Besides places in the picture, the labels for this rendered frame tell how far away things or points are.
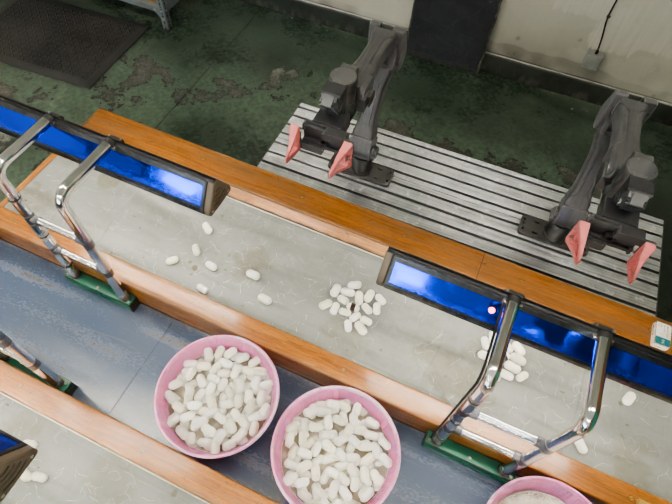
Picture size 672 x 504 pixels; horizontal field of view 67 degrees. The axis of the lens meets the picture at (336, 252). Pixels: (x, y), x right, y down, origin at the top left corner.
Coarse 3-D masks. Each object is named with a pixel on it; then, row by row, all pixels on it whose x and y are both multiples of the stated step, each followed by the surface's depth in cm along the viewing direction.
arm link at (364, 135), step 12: (396, 48) 130; (384, 72) 133; (384, 84) 135; (372, 108) 138; (360, 120) 141; (372, 120) 140; (360, 132) 142; (372, 132) 141; (360, 144) 143; (372, 144) 143; (360, 156) 145
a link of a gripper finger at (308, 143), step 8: (296, 128) 105; (296, 136) 106; (304, 136) 110; (296, 144) 108; (304, 144) 110; (312, 144) 109; (320, 144) 109; (288, 152) 104; (296, 152) 109; (320, 152) 110; (288, 160) 106
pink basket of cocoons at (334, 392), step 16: (304, 400) 110; (320, 400) 113; (352, 400) 112; (368, 400) 110; (288, 416) 108; (384, 416) 108; (384, 432) 110; (272, 448) 103; (400, 448) 104; (272, 464) 101; (384, 480) 105; (288, 496) 99; (384, 496) 99
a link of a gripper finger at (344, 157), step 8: (328, 128) 105; (328, 136) 105; (336, 136) 104; (344, 136) 104; (336, 144) 106; (344, 144) 103; (352, 144) 103; (344, 152) 103; (352, 152) 105; (336, 160) 103; (344, 160) 106; (336, 168) 105; (344, 168) 107; (328, 176) 103
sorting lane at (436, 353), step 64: (128, 192) 141; (128, 256) 130; (192, 256) 130; (256, 256) 131; (320, 256) 132; (320, 320) 122; (384, 320) 123; (448, 320) 123; (448, 384) 115; (512, 384) 115; (576, 384) 116; (576, 448) 108; (640, 448) 109
